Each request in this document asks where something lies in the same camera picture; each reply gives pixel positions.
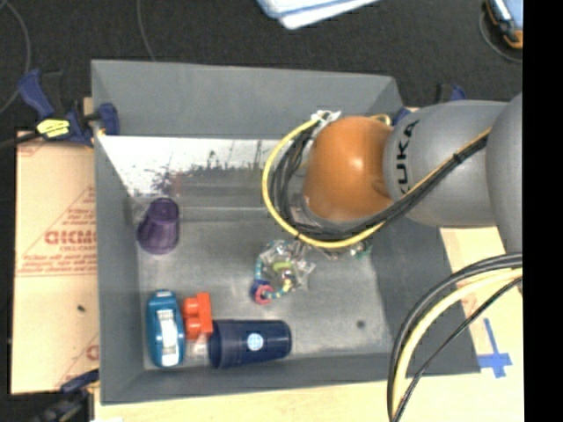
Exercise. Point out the clear packet of colourful beads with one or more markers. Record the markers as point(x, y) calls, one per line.
point(281, 275)

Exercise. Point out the dark blue plastic cup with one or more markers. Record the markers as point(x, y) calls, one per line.
point(250, 343)

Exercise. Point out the orange toy brick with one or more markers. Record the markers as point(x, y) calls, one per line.
point(196, 317)

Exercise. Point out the small clear plastic piece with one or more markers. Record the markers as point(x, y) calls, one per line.
point(198, 350)

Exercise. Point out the purple plastic cup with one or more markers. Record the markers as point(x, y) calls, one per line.
point(159, 229)

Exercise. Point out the grey metal bin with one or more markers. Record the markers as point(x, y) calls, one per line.
point(228, 99)

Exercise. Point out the brown cardboard board red print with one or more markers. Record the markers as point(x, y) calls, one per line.
point(53, 235)

